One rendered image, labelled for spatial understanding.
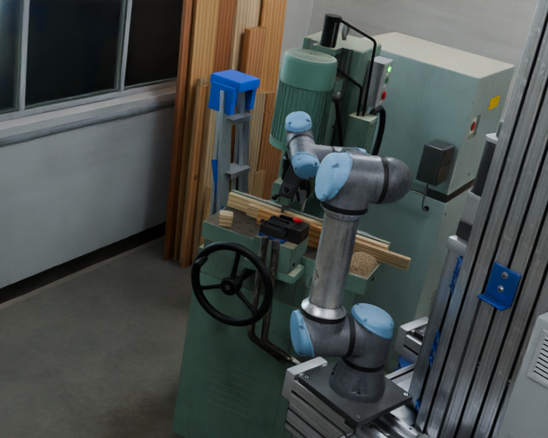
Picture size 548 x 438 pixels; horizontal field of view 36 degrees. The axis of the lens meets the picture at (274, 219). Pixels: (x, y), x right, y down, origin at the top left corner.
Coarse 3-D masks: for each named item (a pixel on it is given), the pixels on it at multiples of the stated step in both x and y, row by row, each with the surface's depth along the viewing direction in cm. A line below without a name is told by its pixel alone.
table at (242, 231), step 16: (224, 208) 296; (208, 224) 283; (240, 224) 286; (256, 224) 288; (224, 240) 282; (240, 240) 279; (304, 256) 271; (304, 272) 273; (352, 288) 267; (368, 288) 270
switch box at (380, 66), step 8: (368, 64) 287; (376, 64) 286; (384, 64) 285; (368, 72) 288; (376, 72) 287; (384, 72) 287; (376, 80) 288; (384, 80) 290; (376, 88) 289; (384, 88) 294; (368, 96) 291; (376, 96) 290; (368, 104) 292; (376, 104) 291
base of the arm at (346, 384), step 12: (336, 372) 220; (348, 372) 216; (360, 372) 215; (372, 372) 215; (336, 384) 219; (348, 384) 216; (360, 384) 216; (372, 384) 216; (384, 384) 222; (348, 396) 217; (360, 396) 216; (372, 396) 217
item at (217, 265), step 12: (204, 264) 288; (216, 264) 286; (228, 264) 284; (240, 264) 282; (216, 276) 288; (252, 276) 282; (252, 288) 283; (276, 288) 279; (288, 288) 277; (300, 288) 275; (288, 300) 279; (300, 300) 277
